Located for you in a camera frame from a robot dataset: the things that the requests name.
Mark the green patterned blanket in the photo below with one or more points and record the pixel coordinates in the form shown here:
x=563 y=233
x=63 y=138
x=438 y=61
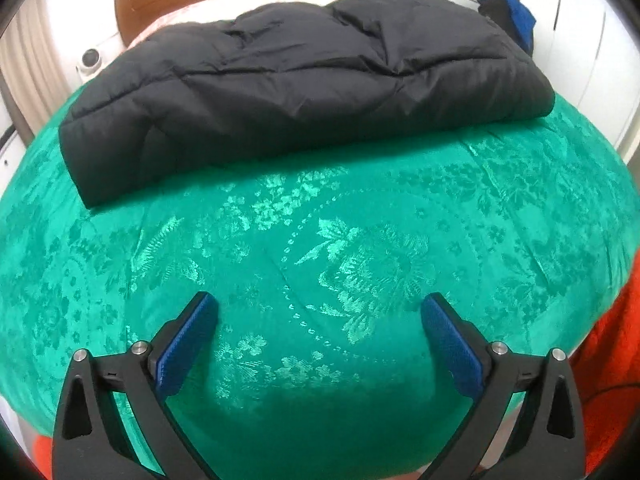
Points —
x=350 y=240

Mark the blue garment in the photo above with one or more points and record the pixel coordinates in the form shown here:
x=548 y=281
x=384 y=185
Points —
x=517 y=15

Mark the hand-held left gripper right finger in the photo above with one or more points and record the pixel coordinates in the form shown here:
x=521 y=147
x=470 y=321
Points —
x=452 y=345

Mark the black quilted duvet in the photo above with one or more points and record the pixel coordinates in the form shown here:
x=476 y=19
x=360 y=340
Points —
x=300 y=85

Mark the beige curtain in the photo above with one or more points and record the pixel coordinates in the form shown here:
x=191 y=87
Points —
x=35 y=60

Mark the orange blanket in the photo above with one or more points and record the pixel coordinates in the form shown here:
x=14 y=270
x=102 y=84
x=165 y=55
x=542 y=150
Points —
x=610 y=360

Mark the white drawer cabinet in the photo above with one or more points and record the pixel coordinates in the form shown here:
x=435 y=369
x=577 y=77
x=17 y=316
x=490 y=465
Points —
x=10 y=145

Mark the small white fan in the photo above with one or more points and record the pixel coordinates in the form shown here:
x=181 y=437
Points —
x=90 y=59

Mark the white wardrobe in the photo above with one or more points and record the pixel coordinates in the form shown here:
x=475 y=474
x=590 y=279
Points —
x=575 y=35

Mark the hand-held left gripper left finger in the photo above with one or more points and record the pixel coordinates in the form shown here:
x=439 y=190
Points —
x=182 y=345

